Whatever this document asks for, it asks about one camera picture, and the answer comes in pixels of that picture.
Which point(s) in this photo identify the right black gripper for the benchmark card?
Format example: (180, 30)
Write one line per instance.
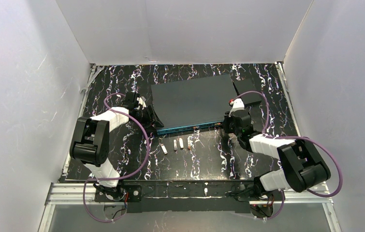
(228, 121)

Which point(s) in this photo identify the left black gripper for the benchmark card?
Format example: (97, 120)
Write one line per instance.
(152, 116)

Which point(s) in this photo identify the small silver plug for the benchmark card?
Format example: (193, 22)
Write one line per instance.
(189, 143)
(175, 145)
(164, 149)

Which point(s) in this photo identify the large teal network switch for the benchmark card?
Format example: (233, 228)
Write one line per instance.
(195, 103)

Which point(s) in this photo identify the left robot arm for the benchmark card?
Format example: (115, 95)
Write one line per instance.
(91, 136)

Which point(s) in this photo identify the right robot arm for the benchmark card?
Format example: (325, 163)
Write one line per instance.
(302, 165)

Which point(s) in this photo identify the metal wrench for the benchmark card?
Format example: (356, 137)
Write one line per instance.
(95, 70)

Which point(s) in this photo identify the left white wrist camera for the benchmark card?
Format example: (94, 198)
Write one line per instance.
(141, 103)

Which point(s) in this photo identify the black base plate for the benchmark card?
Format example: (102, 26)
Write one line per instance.
(243, 201)

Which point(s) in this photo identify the aluminium front rail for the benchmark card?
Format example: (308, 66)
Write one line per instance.
(138, 192)

